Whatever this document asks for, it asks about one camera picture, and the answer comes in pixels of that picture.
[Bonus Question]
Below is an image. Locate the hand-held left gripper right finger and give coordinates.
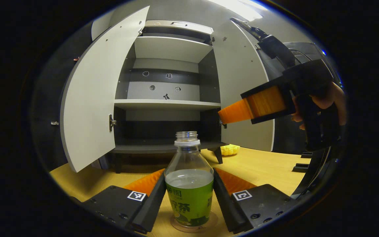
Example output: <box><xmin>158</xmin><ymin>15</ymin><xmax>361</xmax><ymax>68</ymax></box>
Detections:
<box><xmin>212</xmin><ymin>167</ymin><xmax>297</xmax><ymax>233</ymax></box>

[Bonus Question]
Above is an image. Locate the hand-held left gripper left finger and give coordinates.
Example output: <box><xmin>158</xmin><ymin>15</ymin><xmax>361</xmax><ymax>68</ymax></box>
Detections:
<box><xmin>74</xmin><ymin>169</ymin><xmax>167</xmax><ymax>234</ymax></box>

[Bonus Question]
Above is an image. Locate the green label plastic bottle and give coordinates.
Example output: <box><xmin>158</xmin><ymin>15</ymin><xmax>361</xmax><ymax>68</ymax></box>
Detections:
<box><xmin>164</xmin><ymin>131</ymin><xmax>215</xmax><ymax>227</ymax></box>

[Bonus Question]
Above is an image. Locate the grey stickers white cabinet door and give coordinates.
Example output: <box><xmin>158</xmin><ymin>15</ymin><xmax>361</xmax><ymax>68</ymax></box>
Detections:
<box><xmin>212</xmin><ymin>20</ymin><xmax>275</xmax><ymax>152</ymax></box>

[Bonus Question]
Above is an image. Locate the checkered sticker white cabinet door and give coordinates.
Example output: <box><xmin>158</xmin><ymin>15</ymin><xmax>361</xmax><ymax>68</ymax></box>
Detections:
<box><xmin>60</xmin><ymin>6</ymin><xmax>150</xmax><ymax>173</ymax></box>

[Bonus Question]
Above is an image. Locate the white cabinet shelf board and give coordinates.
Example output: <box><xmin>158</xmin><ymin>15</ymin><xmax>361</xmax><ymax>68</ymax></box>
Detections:
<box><xmin>114</xmin><ymin>99</ymin><xmax>222</xmax><ymax>111</ymax></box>
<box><xmin>134</xmin><ymin>36</ymin><xmax>214</xmax><ymax>64</ymax></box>

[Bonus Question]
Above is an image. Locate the white cabinet drawer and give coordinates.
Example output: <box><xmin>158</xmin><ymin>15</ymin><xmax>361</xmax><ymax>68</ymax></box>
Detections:
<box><xmin>142</xmin><ymin>20</ymin><xmax>215</xmax><ymax>35</ymax></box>

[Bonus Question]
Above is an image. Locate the yellow corn toy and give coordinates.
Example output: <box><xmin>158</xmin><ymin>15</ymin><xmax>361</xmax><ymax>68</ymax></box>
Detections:
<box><xmin>220</xmin><ymin>144</ymin><xmax>241</xmax><ymax>156</ymax></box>

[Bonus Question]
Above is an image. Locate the long ceiling light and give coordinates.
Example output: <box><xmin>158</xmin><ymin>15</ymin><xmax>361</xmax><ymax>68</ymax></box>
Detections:
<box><xmin>209</xmin><ymin>0</ymin><xmax>264</xmax><ymax>22</ymax></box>

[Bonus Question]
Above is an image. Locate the black backdrop cloth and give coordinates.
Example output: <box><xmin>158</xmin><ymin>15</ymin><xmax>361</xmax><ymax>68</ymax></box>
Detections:
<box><xmin>31</xmin><ymin>25</ymin><xmax>308</xmax><ymax>171</ymax></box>

